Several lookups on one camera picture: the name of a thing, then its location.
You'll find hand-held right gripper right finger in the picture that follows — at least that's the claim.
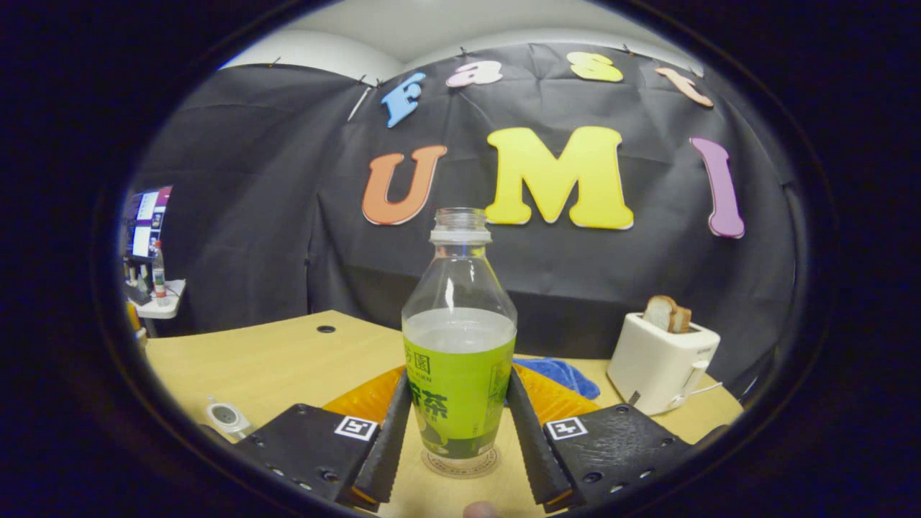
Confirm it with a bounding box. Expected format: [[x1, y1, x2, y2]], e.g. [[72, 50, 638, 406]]
[[506, 363, 695, 514]]

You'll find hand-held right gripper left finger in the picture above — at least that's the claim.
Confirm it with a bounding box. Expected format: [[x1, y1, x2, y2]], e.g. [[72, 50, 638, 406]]
[[234, 371, 412, 511]]

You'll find round brown coaster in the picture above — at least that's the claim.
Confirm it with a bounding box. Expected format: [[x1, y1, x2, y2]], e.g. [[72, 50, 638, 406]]
[[421, 445, 503, 480]]

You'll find green label water bottle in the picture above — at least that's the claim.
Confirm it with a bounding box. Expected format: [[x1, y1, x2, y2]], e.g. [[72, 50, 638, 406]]
[[401, 207, 518, 462]]

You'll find red cap plastic bottle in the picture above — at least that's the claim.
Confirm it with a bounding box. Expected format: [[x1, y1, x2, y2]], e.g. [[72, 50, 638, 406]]
[[151, 240, 167, 300]]

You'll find white side table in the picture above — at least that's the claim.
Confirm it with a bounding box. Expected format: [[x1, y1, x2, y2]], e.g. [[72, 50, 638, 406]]
[[126, 279, 187, 320]]

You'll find blue towel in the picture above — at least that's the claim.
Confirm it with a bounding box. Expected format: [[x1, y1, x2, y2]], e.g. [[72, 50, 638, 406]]
[[512, 358, 602, 401]]

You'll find computer monitor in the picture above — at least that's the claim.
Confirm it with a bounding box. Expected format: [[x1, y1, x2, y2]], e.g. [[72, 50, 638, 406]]
[[123, 186, 174, 260]]

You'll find white toaster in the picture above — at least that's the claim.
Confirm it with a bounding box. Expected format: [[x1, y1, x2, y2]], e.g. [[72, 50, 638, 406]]
[[607, 311, 722, 417]]

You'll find pale bread slice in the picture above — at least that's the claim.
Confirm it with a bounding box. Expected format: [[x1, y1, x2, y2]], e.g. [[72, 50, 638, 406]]
[[643, 295, 679, 332]]

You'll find black backdrop cloth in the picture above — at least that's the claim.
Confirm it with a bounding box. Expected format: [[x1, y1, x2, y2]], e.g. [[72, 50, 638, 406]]
[[122, 40, 799, 400]]

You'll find white toaster cable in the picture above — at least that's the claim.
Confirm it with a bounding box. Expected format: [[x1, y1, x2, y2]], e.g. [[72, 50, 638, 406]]
[[669, 381, 725, 408]]

